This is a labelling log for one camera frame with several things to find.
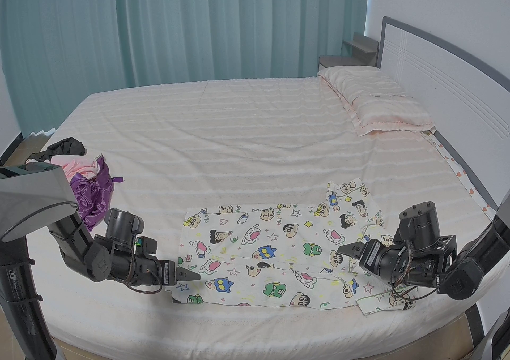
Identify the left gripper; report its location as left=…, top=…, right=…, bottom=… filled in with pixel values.
left=129, top=253, right=179, bottom=288

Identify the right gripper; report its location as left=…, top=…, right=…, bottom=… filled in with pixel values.
left=337, top=239, right=399, bottom=283

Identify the white printed pyjama top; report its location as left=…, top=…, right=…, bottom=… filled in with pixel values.
left=165, top=177, right=417, bottom=316

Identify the bed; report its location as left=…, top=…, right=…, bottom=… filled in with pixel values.
left=22, top=16, right=510, bottom=360

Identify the purple satin garment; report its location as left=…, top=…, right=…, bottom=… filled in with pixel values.
left=70, top=153, right=125, bottom=232

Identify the pink garment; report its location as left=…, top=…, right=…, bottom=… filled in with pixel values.
left=50, top=155, right=100, bottom=180

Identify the black garment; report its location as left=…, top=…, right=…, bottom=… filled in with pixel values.
left=26, top=136, right=86, bottom=164

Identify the cream pillow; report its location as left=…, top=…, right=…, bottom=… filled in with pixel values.
left=317, top=66, right=435, bottom=138

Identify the grey bedside table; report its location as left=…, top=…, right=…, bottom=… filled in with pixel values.
left=318, top=32, right=379, bottom=69

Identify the blue-green curtain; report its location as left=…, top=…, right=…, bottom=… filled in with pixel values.
left=0, top=0, right=371, bottom=136

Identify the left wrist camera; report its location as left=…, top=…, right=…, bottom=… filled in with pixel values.
left=135, top=236, right=158, bottom=260

